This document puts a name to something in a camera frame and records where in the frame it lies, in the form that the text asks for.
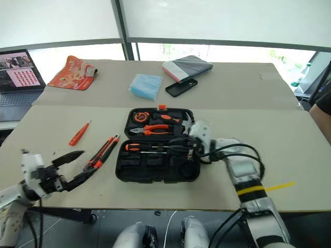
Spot orange black handled screwdriver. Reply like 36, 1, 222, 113
125, 143, 169, 152

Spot orange black handled claw hammer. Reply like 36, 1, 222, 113
152, 112, 195, 135

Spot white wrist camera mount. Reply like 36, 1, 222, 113
20, 149, 47, 199
188, 119, 213, 156

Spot orange printed pouch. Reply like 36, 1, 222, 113
47, 55, 99, 91

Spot black plastic tool case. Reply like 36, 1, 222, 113
115, 104, 201, 184

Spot silver rounded robot leg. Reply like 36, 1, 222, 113
112, 221, 158, 248
180, 215, 210, 248

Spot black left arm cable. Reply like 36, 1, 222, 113
25, 205, 44, 248

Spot green capped plastic bottle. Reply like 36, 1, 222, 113
290, 62, 312, 87

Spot open laptop computer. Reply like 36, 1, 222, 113
0, 49, 47, 122

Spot orange handled pliers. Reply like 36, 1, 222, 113
129, 124, 173, 136

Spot orange black utility knife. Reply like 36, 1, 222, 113
87, 134, 121, 171

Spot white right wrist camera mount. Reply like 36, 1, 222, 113
188, 119, 213, 156

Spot yellow tape strip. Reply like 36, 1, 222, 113
265, 181, 296, 193

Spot blue face mask pack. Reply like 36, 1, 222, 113
128, 73, 163, 101

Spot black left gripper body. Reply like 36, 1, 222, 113
33, 165, 68, 194

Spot person in black shirt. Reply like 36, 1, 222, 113
308, 89, 331, 146

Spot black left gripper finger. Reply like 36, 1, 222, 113
63, 168, 95, 192
51, 150, 85, 168

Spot black right elbow cable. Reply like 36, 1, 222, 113
208, 208, 253, 248

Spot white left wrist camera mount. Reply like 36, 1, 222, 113
20, 149, 47, 199

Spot black table support bar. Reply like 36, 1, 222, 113
25, 206, 97, 224

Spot orange voltage tester pen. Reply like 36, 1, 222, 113
68, 120, 93, 147

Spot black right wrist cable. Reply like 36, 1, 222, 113
199, 143, 266, 182

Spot grey white folded pouch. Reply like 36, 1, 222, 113
161, 55, 214, 84

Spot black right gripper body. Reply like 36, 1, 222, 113
185, 136, 205, 162

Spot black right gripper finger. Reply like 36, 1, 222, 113
167, 146, 193, 158
168, 137, 193, 146

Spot black smartphone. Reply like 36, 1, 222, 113
165, 77, 199, 98

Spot orange black tape measure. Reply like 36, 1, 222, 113
133, 111, 150, 124

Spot grey window frame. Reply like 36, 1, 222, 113
0, 0, 331, 61

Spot white floor cable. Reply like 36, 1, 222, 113
164, 210, 178, 248

